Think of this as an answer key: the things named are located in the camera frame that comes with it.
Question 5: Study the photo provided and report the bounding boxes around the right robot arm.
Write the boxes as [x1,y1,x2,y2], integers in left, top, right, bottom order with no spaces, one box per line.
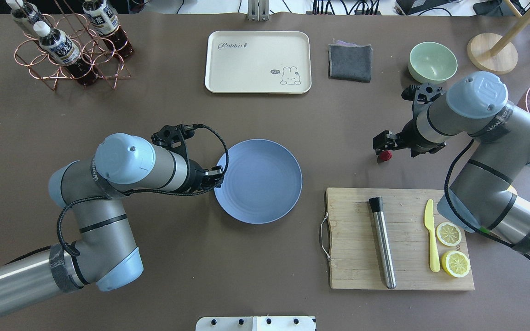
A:
[373,71,530,260]

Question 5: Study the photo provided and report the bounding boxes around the blue round plate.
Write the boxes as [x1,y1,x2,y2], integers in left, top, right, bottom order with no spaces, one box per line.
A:
[215,139,303,224]

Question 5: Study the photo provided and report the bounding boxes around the lemon half slice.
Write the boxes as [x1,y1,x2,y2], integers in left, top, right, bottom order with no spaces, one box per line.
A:
[435,222,462,247]
[440,250,471,277]

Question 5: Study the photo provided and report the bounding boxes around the copper wire bottle rack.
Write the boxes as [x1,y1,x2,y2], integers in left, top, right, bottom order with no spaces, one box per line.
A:
[7,0,134,90]

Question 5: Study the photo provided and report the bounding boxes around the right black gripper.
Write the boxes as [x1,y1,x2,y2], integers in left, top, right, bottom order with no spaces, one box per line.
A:
[372,121,446,158]

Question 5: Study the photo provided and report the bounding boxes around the cream rabbit tray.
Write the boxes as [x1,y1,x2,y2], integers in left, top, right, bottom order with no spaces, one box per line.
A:
[204,31,312,94]

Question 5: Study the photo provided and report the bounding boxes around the grey folded cloth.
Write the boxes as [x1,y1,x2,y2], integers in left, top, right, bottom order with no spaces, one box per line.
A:
[328,40,373,83]

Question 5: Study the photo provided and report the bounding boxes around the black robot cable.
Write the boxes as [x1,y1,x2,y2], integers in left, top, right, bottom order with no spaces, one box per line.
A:
[57,124,230,257]

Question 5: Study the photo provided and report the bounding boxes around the wooden stand round base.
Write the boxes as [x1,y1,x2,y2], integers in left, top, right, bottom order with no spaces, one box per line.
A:
[467,0,530,75]

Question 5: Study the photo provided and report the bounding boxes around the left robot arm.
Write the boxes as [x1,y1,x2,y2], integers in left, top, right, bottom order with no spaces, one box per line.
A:
[0,133,227,317]

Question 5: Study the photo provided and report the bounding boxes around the bamboo cutting board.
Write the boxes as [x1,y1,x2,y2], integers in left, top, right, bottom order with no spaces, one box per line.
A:
[326,187,474,291]

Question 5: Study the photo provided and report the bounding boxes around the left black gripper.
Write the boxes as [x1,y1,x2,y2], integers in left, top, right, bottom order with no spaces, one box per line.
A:
[190,160,224,193]

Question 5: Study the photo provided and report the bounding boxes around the green bowl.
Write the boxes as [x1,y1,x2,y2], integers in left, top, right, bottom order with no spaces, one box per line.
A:
[408,42,458,84]

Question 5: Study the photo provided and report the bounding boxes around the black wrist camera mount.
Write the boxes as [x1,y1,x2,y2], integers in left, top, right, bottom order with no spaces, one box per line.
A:
[151,124,197,160]

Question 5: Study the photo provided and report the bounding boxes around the aluminium frame post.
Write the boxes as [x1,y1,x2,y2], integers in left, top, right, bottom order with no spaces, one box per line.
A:
[247,0,270,22]

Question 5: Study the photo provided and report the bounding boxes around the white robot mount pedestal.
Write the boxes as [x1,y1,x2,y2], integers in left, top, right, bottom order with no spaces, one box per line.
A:
[195,315,317,331]

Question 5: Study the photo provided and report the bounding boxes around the red strawberry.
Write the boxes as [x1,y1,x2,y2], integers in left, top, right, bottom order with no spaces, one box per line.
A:
[377,150,393,163]

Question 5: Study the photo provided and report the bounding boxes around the yellow plastic knife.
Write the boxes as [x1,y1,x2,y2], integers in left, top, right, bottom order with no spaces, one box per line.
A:
[423,199,440,273]

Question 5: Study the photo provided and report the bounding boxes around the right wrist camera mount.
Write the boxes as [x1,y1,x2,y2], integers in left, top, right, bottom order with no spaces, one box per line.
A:
[400,83,444,119]

